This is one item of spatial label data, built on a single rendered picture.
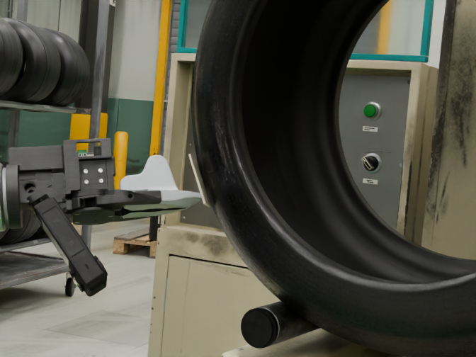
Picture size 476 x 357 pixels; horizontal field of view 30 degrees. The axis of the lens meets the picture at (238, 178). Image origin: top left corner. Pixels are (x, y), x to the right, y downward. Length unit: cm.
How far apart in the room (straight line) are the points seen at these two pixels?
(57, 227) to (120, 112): 1023
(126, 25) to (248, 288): 958
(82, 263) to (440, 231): 54
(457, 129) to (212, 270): 74
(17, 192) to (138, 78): 1016
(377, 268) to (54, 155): 45
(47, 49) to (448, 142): 398
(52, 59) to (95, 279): 418
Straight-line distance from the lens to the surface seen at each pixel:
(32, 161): 100
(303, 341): 111
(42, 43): 508
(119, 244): 756
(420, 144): 169
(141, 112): 1106
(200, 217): 190
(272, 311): 99
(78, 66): 542
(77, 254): 97
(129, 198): 96
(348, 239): 121
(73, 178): 97
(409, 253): 118
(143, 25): 1116
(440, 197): 128
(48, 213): 98
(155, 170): 100
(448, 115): 128
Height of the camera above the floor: 111
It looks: 3 degrees down
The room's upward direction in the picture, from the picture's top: 5 degrees clockwise
